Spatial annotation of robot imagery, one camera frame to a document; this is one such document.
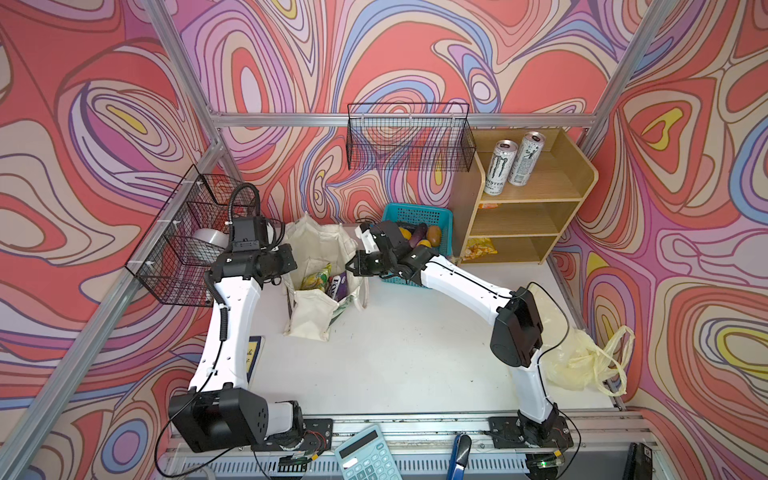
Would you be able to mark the black wire basket left wall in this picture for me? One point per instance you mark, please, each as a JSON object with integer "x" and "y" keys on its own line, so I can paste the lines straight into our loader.
{"x": 168, "y": 262}

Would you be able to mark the white energy can right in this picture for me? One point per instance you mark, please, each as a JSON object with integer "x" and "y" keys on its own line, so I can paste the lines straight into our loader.
{"x": 529, "y": 151}

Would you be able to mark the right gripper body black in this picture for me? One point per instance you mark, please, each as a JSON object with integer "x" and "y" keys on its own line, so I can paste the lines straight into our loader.
{"x": 374, "y": 262}

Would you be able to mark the yellowish plastic grocery bag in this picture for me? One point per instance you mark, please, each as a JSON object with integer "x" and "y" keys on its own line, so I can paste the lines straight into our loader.
{"x": 573, "y": 361}

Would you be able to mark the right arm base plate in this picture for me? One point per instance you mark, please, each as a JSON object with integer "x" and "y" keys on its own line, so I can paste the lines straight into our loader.
{"x": 509, "y": 432}

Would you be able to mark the green snack packet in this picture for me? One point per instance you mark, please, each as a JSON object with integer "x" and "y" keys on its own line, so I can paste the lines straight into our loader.
{"x": 318, "y": 280}

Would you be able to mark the black device bottom right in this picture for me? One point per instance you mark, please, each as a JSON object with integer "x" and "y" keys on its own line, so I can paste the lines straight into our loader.
{"x": 639, "y": 463}

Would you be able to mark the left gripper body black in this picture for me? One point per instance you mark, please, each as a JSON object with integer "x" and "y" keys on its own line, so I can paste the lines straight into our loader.
{"x": 278, "y": 260}

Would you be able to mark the beige canvas tote bag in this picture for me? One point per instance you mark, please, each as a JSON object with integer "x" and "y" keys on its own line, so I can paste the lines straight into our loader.
{"x": 312, "y": 312}

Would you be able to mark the blue handled tool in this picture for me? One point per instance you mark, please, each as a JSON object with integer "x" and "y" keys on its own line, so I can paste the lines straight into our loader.
{"x": 459, "y": 459}

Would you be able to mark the white Monster can left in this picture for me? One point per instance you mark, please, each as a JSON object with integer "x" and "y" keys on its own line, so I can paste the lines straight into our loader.
{"x": 500, "y": 164}

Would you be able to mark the black wire basket wall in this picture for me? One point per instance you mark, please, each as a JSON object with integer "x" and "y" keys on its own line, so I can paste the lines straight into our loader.
{"x": 409, "y": 136}
{"x": 168, "y": 262}

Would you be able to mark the teal plastic basket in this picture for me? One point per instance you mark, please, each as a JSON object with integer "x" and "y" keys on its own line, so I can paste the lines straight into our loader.
{"x": 409, "y": 256}

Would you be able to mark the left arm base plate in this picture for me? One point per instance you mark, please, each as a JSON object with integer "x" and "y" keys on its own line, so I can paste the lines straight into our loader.
{"x": 314, "y": 437}

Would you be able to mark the yellow chip packet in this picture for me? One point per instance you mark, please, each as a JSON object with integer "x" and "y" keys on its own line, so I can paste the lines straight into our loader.
{"x": 478, "y": 247}

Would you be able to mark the wooden shelf unit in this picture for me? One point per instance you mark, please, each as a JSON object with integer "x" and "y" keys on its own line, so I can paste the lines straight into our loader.
{"x": 524, "y": 223}

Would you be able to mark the black wire basket back wall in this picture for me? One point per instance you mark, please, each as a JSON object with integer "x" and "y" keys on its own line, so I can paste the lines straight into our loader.
{"x": 409, "y": 136}

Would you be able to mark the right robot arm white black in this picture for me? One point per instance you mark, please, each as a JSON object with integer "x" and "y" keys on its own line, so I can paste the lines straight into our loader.
{"x": 517, "y": 328}

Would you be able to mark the brown toy potato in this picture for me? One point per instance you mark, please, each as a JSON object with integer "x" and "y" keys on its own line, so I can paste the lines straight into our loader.
{"x": 434, "y": 235}

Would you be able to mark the blue book on table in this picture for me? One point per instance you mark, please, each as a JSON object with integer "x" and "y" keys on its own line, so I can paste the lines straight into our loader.
{"x": 255, "y": 345}

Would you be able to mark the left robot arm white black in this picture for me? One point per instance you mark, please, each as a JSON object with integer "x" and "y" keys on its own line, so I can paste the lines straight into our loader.
{"x": 218, "y": 411}

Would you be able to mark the silver tape roll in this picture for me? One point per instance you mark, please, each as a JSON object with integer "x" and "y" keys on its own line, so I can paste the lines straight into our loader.
{"x": 211, "y": 236}

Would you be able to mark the yellow toy corn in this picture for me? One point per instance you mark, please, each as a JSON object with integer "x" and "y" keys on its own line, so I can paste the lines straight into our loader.
{"x": 405, "y": 233}

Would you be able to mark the teal calculator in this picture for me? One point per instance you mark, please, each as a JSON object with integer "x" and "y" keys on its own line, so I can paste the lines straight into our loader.
{"x": 366, "y": 456}

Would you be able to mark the light purple toy eggplant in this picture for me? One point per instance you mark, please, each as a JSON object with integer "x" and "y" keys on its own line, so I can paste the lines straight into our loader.
{"x": 418, "y": 234}

